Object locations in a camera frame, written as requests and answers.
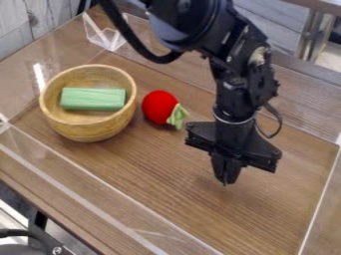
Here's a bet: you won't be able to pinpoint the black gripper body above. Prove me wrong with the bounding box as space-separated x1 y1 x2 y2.
184 120 282 172

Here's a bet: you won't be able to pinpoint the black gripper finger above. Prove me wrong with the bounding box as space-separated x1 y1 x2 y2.
209 153 227 185
225 158 243 184

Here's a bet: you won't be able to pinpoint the red strawberry toy green leaves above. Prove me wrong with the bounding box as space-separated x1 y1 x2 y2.
141 90 188 130

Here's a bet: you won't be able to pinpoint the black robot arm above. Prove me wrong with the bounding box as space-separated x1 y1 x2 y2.
98 0 282 184

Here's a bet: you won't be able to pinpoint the wooden bowl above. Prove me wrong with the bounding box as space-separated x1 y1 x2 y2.
38 64 137 142

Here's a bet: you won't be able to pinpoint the green rectangular block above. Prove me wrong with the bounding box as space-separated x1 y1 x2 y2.
60 88 126 112

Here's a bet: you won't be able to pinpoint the clear acrylic front barrier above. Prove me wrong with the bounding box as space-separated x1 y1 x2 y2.
0 120 221 255

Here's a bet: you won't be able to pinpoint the metal table leg background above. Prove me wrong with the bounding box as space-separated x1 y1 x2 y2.
295 10 335 63

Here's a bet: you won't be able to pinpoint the clear acrylic corner bracket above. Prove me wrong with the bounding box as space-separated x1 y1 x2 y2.
81 13 126 52

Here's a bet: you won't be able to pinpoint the black table frame bracket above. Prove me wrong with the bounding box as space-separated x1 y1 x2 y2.
28 210 76 255

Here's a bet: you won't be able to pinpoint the black cable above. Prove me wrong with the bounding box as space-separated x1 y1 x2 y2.
0 228 41 248

